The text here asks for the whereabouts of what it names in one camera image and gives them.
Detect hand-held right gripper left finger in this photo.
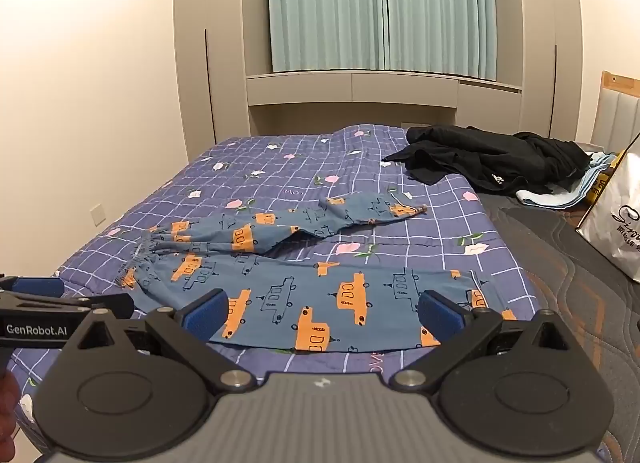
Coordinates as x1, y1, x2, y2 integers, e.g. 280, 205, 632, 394
62, 288, 258, 394

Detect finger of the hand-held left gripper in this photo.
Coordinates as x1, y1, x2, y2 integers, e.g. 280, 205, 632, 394
0, 275, 66, 300
60, 293, 136, 320

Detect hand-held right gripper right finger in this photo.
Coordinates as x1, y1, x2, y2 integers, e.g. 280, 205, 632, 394
390, 289, 581, 391

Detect blue car print pants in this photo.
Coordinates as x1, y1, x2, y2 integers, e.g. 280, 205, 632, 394
112, 193, 518, 355

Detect person's left hand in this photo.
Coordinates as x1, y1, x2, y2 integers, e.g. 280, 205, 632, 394
0, 373, 22, 451

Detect grey quilted mattress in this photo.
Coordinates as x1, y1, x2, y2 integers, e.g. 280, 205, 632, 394
475, 140, 640, 463

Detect light blue towel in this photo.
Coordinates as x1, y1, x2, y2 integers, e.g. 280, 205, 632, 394
515, 150, 618, 206

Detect purple checked floral blanket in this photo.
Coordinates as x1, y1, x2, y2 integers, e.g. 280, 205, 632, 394
10, 124, 538, 446

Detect black jacket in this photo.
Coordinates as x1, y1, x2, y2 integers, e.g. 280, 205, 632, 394
381, 124, 593, 196

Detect white shopping bag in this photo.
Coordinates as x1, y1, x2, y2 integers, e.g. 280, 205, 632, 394
575, 130, 640, 285

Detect yellow black box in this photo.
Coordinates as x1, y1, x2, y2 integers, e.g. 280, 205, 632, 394
587, 158, 621, 206

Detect wooden padded headboard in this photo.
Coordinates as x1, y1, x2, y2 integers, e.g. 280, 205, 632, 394
590, 70, 640, 154

